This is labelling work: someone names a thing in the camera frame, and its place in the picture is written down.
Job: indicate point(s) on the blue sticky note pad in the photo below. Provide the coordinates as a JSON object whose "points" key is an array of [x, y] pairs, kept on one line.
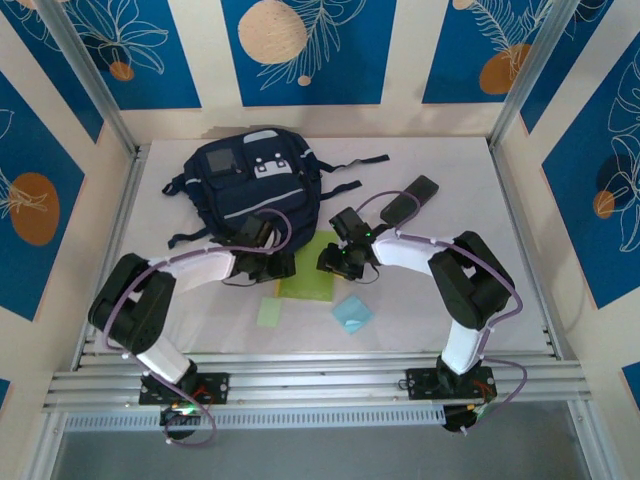
{"points": [[353, 315]]}

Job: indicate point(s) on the green notebook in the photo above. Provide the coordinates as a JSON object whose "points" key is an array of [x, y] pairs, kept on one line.
{"points": [[305, 287]]}

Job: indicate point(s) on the green sticky note pad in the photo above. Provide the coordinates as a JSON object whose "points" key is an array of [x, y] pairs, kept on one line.
{"points": [[270, 312]]}

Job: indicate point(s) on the navy blue backpack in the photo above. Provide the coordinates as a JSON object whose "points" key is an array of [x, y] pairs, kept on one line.
{"points": [[270, 200]]}

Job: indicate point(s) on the black pencil case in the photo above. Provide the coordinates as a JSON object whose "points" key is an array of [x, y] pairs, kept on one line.
{"points": [[425, 187]]}

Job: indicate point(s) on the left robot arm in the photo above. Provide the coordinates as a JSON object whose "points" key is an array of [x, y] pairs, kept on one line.
{"points": [[135, 305]]}

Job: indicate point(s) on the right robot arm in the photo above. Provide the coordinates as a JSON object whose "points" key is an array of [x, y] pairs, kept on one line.
{"points": [[470, 290]]}

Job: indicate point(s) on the black connector box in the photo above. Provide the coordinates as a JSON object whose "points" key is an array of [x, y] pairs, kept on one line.
{"points": [[175, 417], [457, 420]]}

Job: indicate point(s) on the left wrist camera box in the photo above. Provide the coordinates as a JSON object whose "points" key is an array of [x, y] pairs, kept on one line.
{"points": [[273, 241]]}

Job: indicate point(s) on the aluminium mounting rail frame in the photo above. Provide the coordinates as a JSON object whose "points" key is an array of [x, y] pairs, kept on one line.
{"points": [[320, 380]]}

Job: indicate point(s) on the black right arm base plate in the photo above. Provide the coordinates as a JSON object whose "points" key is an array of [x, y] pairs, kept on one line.
{"points": [[420, 382]]}

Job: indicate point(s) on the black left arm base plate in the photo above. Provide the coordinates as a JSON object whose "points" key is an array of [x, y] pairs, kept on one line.
{"points": [[215, 387]]}

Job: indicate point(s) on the aluminium table side rail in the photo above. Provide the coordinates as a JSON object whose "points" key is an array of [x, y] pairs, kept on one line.
{"points": [[501, 175], [127, 200]]}

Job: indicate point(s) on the aluminium frame post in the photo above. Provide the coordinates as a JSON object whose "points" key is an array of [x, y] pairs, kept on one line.
{"points": [[96, 85], [529, 75]]}

